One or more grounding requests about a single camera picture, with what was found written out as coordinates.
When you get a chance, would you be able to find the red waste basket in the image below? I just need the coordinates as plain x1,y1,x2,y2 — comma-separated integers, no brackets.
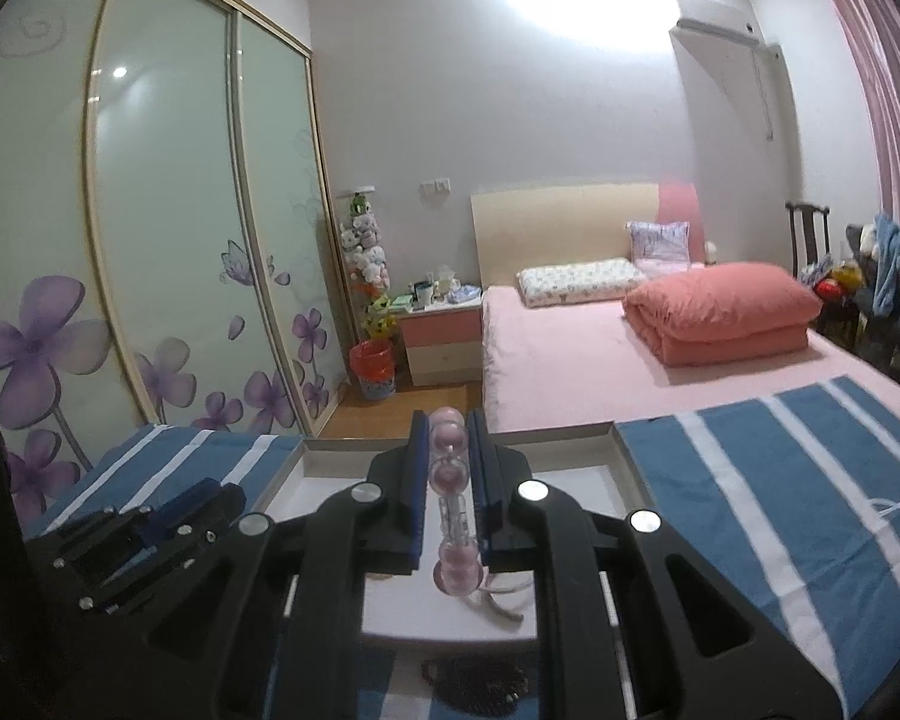
349,340,397,401

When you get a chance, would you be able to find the grey cardboard tray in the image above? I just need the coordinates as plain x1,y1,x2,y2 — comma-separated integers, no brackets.
250,419,659,650

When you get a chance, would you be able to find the folded salmon quilt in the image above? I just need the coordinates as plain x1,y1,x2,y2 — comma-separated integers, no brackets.
622,262,823,367

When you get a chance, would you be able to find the lilac square cushion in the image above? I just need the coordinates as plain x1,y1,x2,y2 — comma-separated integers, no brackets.
626,221,692,273

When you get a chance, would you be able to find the wall power socket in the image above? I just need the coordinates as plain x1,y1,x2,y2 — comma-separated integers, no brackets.
421,179,452,195

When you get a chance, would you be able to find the blue white striped tablecloth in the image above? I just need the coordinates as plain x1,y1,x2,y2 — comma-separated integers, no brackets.
23,377,900,718

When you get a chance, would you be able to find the white floral pillow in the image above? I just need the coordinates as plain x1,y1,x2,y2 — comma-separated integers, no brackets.
517,259,647,309

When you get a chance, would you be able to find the dark wooden chair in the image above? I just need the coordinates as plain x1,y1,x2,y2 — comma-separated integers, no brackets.
785,202,832,277

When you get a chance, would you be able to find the pink charm bead bracelet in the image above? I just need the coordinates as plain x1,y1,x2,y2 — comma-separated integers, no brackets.
425,404,490,600

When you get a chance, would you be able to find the silver bangle bracelet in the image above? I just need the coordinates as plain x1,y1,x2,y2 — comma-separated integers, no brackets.
472,572,538,626

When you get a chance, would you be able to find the floral sliding door wardrobe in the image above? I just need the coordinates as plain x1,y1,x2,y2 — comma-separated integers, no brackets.
0,0,347,532

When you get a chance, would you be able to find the plush toy tower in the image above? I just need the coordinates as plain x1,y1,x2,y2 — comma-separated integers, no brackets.
338,185,395,340

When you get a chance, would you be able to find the pink bed with headboard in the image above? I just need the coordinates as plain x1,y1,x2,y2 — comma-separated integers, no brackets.
471,184,900,433

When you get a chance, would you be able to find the dark red bead bracelet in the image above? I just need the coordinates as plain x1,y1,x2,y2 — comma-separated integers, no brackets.
419,653,533,714

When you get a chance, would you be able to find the pink white nightstand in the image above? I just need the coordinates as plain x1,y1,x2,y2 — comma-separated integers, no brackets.
398,296,482,387

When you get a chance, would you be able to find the white air conditioner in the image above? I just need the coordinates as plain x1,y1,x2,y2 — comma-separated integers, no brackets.
674,0,761,46

